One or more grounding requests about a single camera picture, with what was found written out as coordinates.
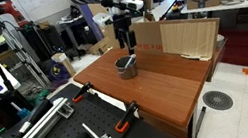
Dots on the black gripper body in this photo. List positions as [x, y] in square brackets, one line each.
[122, 22]

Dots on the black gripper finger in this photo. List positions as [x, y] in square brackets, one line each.
[121, 39]
[131, 42]

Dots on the black marker white cap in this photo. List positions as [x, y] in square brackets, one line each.
[130, 60]

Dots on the steel pot bowl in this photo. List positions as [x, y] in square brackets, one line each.
[127, 71]

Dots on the open brown cardboard box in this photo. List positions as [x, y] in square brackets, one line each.
[101, 45]

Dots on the brown cardboard panel red print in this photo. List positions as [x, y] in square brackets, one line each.
[186, 36]

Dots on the small tan cardboard box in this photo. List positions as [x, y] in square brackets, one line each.
[64, 64]

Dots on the orange black bar clamp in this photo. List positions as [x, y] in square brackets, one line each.
[124, 121]
[82, 92]

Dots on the white paper scrap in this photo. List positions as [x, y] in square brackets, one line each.
[196, 57]

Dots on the purple bag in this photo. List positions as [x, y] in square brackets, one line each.
[54, 72]

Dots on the white round bin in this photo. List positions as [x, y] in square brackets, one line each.
[221, 42]

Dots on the silver light stand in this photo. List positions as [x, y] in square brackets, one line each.
[18, 46]

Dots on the round metal floor drain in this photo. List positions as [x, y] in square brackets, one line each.
[217, 100]

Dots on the black metal table leg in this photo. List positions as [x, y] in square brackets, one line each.
[200, 122]

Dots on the red robot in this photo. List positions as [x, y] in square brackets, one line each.
[11, 11]

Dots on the black cylindrical tool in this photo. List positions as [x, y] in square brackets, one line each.
[35, 116]

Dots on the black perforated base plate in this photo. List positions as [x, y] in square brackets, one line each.
[73, 128]

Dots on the aluminium extrusion rail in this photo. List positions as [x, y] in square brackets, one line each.
[43, 123]

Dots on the black camera tripod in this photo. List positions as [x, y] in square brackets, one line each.
[2, 74]

